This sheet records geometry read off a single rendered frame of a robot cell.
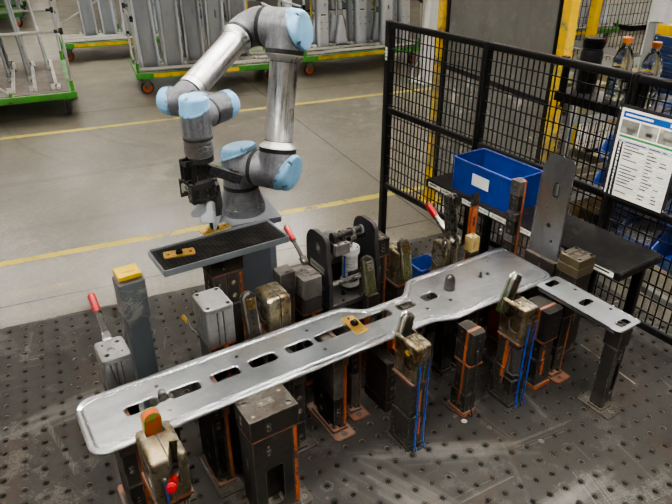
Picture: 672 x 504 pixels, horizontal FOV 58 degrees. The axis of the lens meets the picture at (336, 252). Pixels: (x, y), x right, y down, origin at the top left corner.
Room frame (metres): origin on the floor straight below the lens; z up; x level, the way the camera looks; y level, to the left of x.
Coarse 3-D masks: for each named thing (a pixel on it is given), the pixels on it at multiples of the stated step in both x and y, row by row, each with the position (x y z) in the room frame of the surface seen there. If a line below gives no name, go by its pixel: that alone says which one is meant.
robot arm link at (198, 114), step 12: (180, 96) 1.48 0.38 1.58; (192, 96) 1.47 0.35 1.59; (204, 96) 1.48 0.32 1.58; (180, 108) 1.46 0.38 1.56; (192, 108) 1.45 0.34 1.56; (204, 108) 1.46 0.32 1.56; (216, 108) 1.51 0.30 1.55; (180, 120) 1.47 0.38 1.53; (192, 120) 1.45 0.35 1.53; (204, 120) 1.46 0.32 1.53; (216, 120) 1.50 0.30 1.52; (192, 132) 1.45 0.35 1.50; (204, 132) 1.46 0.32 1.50
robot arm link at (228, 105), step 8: (208, 96) 1.55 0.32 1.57; (216, 96) 1.55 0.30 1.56; (224, 96) 1.57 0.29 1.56; (232, 96) 1.59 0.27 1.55; (216, 104) 1.52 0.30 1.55; (224, 104) 1.54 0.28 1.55; (232, 104) 1.57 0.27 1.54; (224, 112) 1.53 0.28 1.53; (232, 112) 1.57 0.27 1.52; (224, 120) 1.55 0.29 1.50
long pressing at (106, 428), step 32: (480, 256) 1.72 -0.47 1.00; (512, 256) 1.73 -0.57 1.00; (416, 288) 1.53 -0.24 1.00; (480, 288) 1.53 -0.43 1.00; (320, 320) 1.37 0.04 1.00; (384, 320) 1.37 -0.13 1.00; (416, 320) 1.37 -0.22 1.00; (448, 320) 1.38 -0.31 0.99; (224, 352) 1.23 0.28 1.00; (256, 352) 1.23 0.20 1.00; (320, 352) 1.23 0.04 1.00; (352, 352) 1.24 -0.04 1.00; (128, 384) 1.11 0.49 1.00; (160, 384) 1.11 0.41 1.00; (224, 384) 1.11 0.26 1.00; (256, 384) 1.11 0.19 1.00; (96, 416) 1.00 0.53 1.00; (128, 416) 1.00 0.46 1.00; (192, 416) 1.01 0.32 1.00; (96, 448) 0.92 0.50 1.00
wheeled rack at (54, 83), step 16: (48, 0) 8.38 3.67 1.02; (16, 32) 6.56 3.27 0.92; (32, 32) 6.61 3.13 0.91; (48, 32) 6.68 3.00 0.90; (64, 48) 6.73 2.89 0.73; (16, 64) 8.08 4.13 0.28; (32, 64) 7.92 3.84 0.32; (48, 64) 8.05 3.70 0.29; (64, 64) 8.11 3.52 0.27; (0, 80) 7.21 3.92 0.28; (16, 80) 7.21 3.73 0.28; (32, 80) 7.07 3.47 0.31; (48, 80) 7.18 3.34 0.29; (64, 80) 7.21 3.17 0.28; (0, 96) 6.49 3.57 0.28; (16, 96) 6.50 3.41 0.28; (32, 96) 6.53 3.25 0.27; (48, 96) 6.60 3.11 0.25; (64, 96) 6.66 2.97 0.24
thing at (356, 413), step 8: (344, 328) 1.35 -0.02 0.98; (360, 352) 1.34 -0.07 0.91; (352, 360) 1.33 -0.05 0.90; (360, 360) 1.34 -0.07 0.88; (352, 368) 1.33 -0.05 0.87; (360, 368) 1.34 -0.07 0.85; (352, 376) 1.33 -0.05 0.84; (360, 376) 1.34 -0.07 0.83; (352, 384) 1.33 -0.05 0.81; (360, 384) 1.34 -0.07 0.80; (352, 392) 1.33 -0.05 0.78; (352, 400) 1.33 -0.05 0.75; (352, 408) 1.34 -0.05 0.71; (360, 408) 1.34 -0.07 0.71; (352, 416) 1.31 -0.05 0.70; (360, 416) 1.31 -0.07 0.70
